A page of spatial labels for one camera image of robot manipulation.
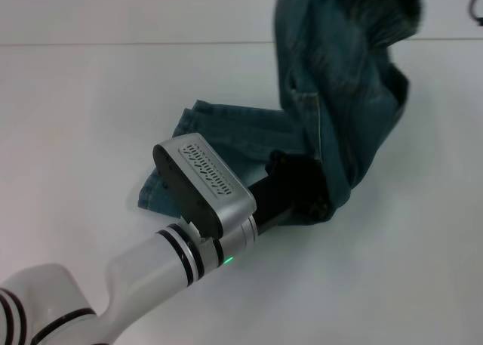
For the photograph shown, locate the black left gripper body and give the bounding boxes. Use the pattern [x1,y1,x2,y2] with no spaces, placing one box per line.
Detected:
[247,150,335,236]

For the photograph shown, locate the blue washed denim shorts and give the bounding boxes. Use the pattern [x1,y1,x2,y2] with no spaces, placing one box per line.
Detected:
[136,0,426,225]

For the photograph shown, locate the black cable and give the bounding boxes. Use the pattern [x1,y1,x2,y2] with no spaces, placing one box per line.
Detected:
[467,0,483,26]

